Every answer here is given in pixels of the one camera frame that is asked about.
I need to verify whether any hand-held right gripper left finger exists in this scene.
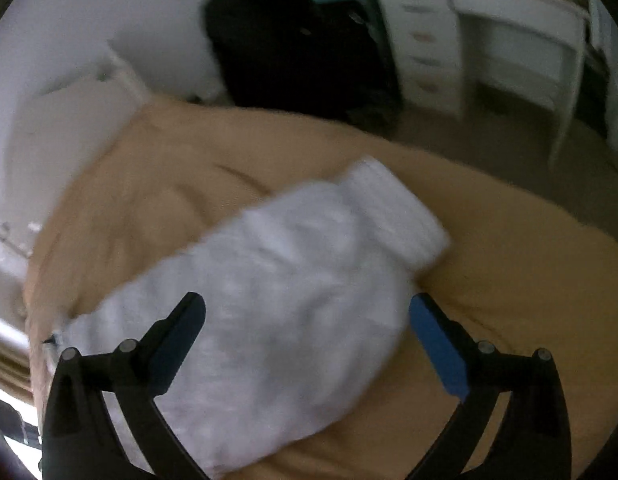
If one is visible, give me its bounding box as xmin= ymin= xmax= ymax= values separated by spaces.
xmin=41 ymin=291 xmax=210 ymax=480

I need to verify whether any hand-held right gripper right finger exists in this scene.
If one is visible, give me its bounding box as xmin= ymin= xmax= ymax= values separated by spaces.
xmin=407 ymin=293 xmax=574 ymax=480

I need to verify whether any tan bed blanket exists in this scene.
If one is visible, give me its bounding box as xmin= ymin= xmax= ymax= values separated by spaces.
xmin=23 ymin=97 xmax=618 ymax=480

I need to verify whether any white headboard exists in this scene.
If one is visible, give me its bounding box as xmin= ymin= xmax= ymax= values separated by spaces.
xmin=0 ymin=40 xmax=150 ymax=261

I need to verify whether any black suitcase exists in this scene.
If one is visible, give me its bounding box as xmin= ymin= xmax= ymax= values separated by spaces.
xmin=204 ymin=0 xmax=402 ymax=126

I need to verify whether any white desk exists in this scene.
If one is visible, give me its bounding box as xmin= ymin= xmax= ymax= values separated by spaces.
xmin=442 ymin=0 xmax=588 ymax=165

